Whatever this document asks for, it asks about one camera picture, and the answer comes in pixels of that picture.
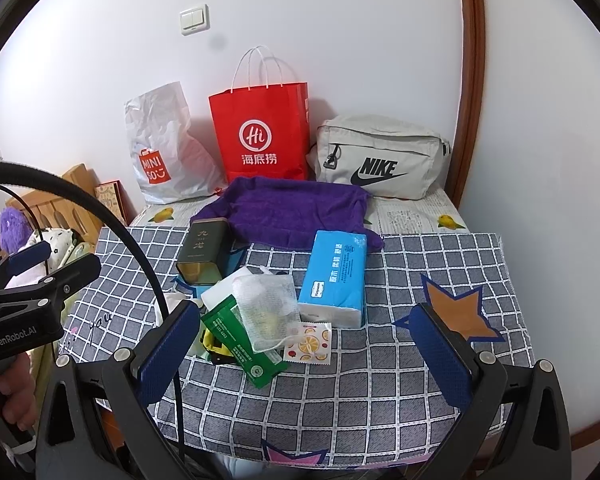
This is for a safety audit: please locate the white wall switch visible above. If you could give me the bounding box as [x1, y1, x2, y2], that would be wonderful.
[178, 4, 210, 36]

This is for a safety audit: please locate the grey checkered tablecloth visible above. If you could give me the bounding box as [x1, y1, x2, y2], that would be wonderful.
[59, 228, 534, 468]

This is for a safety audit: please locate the orange fruit print sachet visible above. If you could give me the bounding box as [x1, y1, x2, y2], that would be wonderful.
[283, 322, 332, 365]

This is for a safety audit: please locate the purple towel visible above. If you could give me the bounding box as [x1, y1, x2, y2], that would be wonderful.
[190, 177, 384, 252]

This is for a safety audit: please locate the white mesh drawstring pouch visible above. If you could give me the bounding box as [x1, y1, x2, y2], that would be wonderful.
[232, 273, 301, 353]

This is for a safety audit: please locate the red Haidilao paper bag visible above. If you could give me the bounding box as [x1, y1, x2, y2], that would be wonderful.
[209, 80, 310, 182]

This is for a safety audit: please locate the small patterned box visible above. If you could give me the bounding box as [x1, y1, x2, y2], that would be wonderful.
[94, 180, 128, 226]

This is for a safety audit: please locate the person's left hand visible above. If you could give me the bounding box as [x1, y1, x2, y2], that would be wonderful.
[0, 353, 38, 430]

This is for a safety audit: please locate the beige Nike waist bag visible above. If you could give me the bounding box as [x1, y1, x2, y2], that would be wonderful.
[308, 114, 451, 200]

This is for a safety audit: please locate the wooden chair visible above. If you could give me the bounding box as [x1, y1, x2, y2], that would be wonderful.
[21, 164, 102, 244]

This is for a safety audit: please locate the white Miniso plastic bag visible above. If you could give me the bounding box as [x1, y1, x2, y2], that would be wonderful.
[124, 81, 226, 205]

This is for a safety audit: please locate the blue tissue pack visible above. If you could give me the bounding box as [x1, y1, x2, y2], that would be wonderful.
[298, 231, 367, 330]

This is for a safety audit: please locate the yellow mesh pouch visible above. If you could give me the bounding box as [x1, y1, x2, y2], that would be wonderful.
[201, 328, 236, 365]

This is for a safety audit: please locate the white spotted plush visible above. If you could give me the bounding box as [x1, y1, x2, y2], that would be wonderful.
[22, 228, 95, 284]

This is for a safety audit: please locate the purple plush toy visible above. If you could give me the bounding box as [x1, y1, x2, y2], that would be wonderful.
[0, 207, 32, 255]

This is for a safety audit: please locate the dark green tea tin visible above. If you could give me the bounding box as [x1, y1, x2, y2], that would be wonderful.
[175, 218, 247, 286]

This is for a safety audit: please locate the black cable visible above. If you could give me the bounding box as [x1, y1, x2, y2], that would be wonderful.
[0, 160, 187, 480]

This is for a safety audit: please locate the green wet wipe packet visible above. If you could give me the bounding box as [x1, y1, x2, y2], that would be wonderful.
[202, 296, 288, 389]

